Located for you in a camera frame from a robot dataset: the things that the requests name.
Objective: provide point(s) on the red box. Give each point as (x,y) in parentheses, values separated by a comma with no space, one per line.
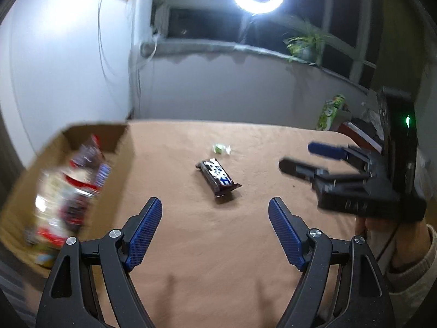
(355,131)

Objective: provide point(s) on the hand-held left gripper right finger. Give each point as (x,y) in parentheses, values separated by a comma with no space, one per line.
(283,232)

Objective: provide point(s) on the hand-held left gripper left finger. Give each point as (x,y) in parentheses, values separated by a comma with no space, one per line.
(143,235)

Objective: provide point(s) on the person's right forearm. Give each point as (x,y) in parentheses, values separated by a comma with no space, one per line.
(409,256)

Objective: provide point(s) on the blue white snack packet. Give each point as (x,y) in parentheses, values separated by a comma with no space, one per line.
(103,175)

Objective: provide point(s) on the red label cookie bag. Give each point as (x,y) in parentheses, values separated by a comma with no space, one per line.
(82,164)

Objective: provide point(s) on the small green candy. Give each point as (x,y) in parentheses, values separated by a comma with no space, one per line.
(221,148)

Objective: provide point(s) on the white window frame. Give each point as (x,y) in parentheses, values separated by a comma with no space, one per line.
(362,34)

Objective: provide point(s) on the brown cardboard box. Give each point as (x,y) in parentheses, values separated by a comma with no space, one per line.
(112,205)

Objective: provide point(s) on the tan tablecloth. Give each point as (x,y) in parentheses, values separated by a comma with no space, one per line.
(222,246)

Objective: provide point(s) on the dark brown chocolate bar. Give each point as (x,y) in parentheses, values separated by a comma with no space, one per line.
(216,176)

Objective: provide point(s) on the person's right hand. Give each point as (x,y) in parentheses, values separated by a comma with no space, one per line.
(360,227)

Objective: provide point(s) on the green printed bag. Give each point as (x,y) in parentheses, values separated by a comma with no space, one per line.
(327,112)

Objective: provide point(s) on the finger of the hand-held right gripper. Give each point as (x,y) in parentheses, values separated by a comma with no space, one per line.
(324,149)
(297,169)

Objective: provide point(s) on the clear-wrapped cracker packet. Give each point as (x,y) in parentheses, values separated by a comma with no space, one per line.
(51,191)

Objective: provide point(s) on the potted green plant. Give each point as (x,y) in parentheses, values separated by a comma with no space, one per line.
(305,51)

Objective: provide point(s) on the black light tripod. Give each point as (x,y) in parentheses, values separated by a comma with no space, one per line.
(251,30)

